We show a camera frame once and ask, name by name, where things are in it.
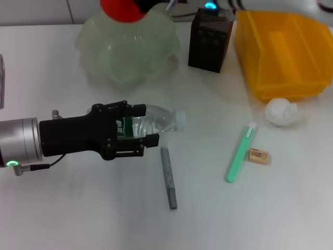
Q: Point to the red pear-shaped fruit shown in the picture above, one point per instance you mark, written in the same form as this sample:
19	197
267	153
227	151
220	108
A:
119	10

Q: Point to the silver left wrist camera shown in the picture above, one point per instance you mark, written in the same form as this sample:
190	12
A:
1	78

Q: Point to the pale green glass fruit plate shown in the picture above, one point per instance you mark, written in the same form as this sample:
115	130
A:
130	60

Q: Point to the beige eraser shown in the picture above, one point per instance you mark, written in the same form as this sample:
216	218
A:
259	156

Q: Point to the yellow plastic bin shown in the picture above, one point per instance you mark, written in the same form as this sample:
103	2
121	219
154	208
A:
286	52

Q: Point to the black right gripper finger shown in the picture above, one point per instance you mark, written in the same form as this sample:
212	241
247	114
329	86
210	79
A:
144	6

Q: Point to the clear water bottle green label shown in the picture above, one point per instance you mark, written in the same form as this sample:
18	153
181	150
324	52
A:
161	121

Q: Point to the white paper ball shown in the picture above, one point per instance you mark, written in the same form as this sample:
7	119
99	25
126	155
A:
281	112

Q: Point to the grey metal bar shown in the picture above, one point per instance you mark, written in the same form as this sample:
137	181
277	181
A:
168	177

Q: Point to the black mesh pen holder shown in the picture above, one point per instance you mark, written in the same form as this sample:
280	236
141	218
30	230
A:
208	47

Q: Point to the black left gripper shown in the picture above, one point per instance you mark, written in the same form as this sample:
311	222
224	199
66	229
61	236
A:
72	135

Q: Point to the mint green pen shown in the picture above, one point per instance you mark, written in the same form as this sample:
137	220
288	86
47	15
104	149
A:
240	153

